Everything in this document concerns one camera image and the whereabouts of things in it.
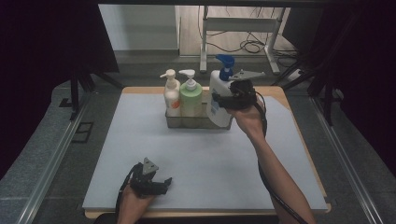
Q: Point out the white power strip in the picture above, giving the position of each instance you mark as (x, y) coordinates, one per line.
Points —
(295, 74)

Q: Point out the person's dark clothing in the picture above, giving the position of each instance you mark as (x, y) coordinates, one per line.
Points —
(202, 219)

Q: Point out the aluminium rail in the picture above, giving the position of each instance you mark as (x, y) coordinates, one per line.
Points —
(53, 161)
(345, 155)

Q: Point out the large white bottle blue pump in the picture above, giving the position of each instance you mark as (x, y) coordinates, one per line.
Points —
(219, 115)

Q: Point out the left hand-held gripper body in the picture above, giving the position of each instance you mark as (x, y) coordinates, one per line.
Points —
(146, 183)

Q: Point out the black metal stand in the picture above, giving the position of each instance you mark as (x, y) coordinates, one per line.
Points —
(327, 99)
(74, 93)

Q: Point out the white cabinet panel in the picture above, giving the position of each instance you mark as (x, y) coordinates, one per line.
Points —
(140, 28)

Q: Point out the green bottle white pump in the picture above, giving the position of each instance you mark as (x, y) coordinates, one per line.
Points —
(190, 99)

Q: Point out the wooden table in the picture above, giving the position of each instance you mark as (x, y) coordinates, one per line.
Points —
(140, 90)

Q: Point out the person's right hand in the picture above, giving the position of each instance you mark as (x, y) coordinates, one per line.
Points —
(250, 119)

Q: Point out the cream bottle orange label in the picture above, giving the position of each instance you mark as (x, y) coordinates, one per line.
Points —
(172, 93)

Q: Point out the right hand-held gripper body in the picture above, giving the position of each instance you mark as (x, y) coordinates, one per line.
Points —
(244, 95)

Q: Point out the light blue table mat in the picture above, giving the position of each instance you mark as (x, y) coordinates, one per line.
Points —
(193, 161)

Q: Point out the clear storage tray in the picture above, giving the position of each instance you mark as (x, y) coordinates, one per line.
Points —
(190, 123)

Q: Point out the black curtain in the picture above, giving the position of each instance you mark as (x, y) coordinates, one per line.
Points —
(46, 40)
(367, 62)

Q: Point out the white metal desk frame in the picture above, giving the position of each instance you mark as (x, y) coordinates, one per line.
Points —
(239, 24)

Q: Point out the person's left hand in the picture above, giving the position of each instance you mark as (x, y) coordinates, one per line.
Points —
(130, 202)

